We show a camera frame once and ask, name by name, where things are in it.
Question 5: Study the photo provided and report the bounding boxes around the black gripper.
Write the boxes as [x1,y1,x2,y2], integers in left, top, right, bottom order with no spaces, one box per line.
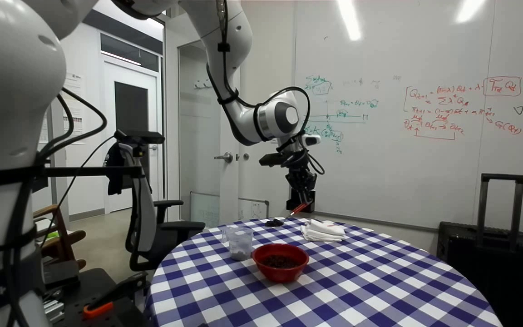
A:
[260,145,325,212]

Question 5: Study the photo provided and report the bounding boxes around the red handled metal spoon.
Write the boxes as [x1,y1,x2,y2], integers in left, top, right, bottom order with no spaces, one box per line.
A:
[265,203,309,227]

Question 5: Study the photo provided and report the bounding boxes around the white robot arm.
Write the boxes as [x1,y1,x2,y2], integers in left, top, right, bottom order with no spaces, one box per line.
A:
[0,0,305,327]

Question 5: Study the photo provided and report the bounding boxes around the coffee beans in bowl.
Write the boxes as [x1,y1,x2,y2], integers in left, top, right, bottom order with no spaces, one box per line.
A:
[264,256,298,268]

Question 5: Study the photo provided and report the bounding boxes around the red bowl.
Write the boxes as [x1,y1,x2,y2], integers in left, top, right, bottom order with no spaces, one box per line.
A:
[253,243,309,283]

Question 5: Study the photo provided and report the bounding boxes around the clear plastic jug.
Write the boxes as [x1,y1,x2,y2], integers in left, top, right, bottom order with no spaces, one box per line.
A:
[224,225,253,259]

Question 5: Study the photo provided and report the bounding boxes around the white red striped cloth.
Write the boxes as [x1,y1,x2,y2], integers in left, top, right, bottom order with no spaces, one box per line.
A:
[304,219,345,241]

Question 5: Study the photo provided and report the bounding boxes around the blue white checkered tablecloth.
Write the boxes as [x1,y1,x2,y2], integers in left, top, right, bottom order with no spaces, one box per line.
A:
[147,217,502,327]

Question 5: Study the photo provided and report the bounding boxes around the black office chair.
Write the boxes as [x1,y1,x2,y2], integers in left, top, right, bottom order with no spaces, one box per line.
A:
[106,141,206,270]

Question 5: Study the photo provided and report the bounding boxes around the black rolling suitcase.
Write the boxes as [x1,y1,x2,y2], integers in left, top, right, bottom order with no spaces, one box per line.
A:
[438,172,523,327]

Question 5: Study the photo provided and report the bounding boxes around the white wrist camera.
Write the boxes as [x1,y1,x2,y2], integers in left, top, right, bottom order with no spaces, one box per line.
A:
[302,134,322,147]

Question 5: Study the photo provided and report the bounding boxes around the black camera stand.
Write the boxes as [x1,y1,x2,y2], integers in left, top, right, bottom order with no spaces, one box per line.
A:
[0,130,164,327]

